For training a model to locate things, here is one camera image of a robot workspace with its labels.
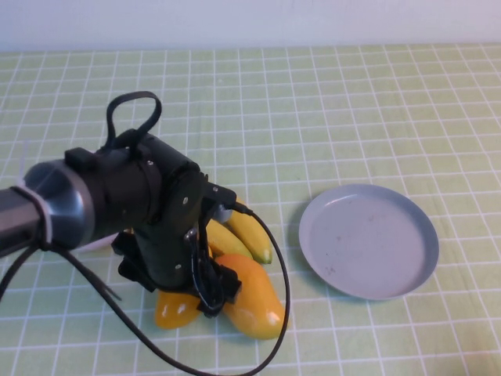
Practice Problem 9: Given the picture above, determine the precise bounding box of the yellow toy banana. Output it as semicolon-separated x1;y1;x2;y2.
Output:
205;221;255;262
225;200;274;266

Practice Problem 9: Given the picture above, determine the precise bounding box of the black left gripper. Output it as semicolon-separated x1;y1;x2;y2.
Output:
110;218;242;319

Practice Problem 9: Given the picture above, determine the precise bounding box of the all orange-yellow toy mango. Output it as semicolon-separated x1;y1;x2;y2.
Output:
155;289;201;331

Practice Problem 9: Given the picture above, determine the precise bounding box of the pale blue round plate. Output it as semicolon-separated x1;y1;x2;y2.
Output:
298;183;440;302

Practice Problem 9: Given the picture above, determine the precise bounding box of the green-tipped orange toy mango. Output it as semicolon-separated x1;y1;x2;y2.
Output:
213;253;287;341

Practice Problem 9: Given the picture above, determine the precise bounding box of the black looped left wrist cable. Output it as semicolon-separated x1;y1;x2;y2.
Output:
105;90;163;152

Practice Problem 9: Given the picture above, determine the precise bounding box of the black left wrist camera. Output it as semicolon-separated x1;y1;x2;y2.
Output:
203;182;239;222

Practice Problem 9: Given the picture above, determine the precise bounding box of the green checked tablecloth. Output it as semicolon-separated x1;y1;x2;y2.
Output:
0;42;501;376

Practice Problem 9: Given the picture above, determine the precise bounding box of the black left camera cable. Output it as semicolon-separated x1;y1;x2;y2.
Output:
0;203;294;376

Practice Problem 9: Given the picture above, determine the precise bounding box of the pink round plate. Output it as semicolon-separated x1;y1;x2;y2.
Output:
74;230;121;255

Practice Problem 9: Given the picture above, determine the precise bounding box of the white zip tie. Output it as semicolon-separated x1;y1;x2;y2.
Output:
17;139;56;250

